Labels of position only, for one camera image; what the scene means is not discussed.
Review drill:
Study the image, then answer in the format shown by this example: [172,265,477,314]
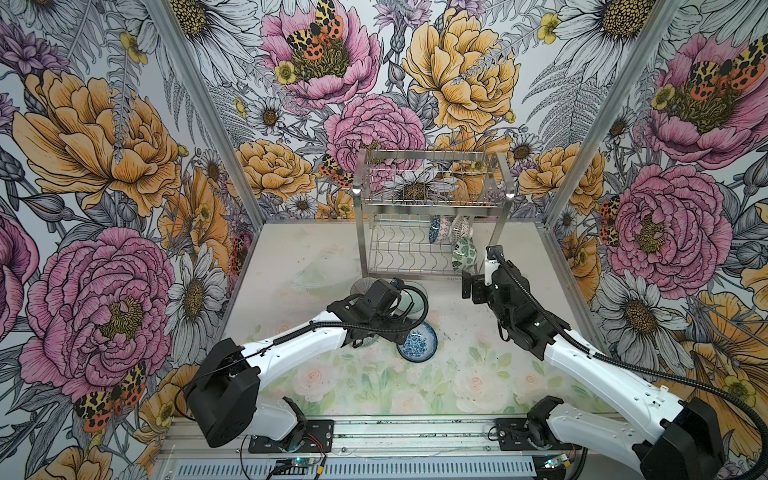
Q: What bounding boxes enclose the aluminium front rail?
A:
[152,412,670,460]

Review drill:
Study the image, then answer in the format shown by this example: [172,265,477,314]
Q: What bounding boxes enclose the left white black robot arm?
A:
[182,278,429,452]

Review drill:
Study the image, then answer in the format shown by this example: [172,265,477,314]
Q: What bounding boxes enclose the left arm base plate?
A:
[247,419,335,454]

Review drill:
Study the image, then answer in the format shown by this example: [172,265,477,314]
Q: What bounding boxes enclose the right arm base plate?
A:
[486,417,581,451]

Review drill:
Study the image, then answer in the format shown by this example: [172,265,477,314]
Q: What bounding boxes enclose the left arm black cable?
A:
[173,283,430,421]

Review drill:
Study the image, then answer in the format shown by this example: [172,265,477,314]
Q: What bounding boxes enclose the left aluminium frame post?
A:
[147,1,265,233]

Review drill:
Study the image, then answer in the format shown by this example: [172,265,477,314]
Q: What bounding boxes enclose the blue floral pattern bowl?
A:
[397,322,438,363]

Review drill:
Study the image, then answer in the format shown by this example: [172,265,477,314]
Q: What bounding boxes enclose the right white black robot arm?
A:
[462,260,726,479]

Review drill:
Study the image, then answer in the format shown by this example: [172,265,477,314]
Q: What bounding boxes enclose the white vented cable duct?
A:
[165,456,536,479]

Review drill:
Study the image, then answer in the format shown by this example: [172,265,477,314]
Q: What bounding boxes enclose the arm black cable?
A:
[484,244,768,480]
[173,283,430,421]

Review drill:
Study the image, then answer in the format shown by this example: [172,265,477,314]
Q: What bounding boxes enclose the right aluminium frame post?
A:
[543,0,682,227]

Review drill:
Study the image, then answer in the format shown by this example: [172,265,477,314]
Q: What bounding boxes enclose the aluminium frame post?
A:
[147,1,265,233]
[543,0,682,227]

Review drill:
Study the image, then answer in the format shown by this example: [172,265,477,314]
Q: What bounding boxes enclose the green leaf pattern bowl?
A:
[452,237,477,273]

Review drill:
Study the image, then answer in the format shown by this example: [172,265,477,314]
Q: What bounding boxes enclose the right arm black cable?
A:
[484,244,768,480]

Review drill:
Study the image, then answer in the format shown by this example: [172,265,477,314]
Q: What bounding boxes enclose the blue geometric pattern bowl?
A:
[428,215,453,244]

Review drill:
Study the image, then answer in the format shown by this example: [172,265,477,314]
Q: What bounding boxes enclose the steel two-tier dish rack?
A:
[352,149,515,278]

